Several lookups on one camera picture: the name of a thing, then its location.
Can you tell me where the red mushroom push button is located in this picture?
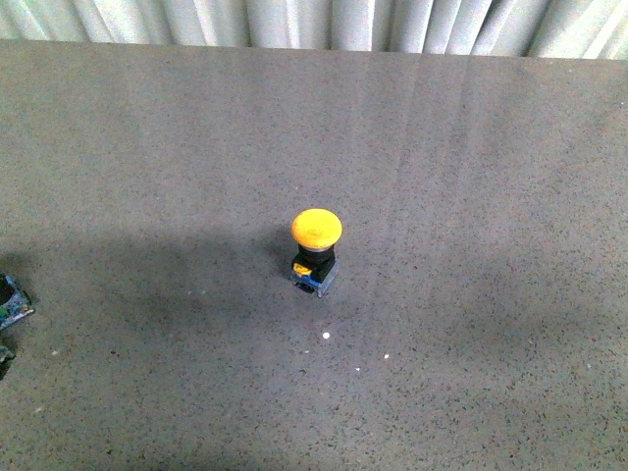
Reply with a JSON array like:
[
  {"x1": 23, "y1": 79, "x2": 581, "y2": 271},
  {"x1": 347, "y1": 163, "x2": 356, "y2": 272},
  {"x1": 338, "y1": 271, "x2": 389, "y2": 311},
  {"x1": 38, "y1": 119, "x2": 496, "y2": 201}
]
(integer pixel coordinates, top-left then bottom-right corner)
[{"x1": 1, "y1": 274, "x2": 35, "y2": 330}]

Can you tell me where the yellow mushroom push button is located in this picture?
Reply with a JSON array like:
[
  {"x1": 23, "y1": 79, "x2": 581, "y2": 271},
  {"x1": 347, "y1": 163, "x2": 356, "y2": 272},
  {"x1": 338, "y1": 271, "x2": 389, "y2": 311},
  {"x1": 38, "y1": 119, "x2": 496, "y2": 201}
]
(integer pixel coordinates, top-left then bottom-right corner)
[{"x1": 290, "y1": 208, "x2": 342, "y2": 298}]

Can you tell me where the white pleated curtain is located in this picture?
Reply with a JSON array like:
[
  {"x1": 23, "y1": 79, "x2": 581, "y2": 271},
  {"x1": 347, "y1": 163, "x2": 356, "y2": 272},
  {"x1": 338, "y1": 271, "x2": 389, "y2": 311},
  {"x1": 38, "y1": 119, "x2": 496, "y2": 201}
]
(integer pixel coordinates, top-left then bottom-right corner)
[{"x1": 1, "y1": 0, "x2": 627, "y2": 60}]

